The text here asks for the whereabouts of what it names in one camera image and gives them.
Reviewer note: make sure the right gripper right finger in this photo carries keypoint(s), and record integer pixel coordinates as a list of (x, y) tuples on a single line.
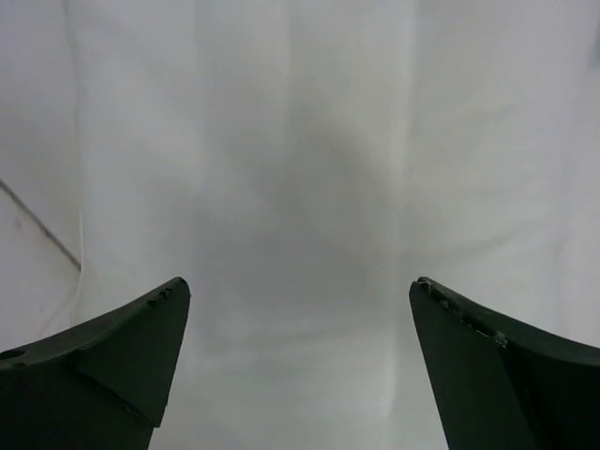
[(500, 383)]

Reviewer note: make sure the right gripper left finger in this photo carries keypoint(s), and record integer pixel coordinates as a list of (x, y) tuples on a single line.
[(102, 384)]

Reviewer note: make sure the white yellow pillow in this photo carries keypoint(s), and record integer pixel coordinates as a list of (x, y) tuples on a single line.
[(300, 163)]

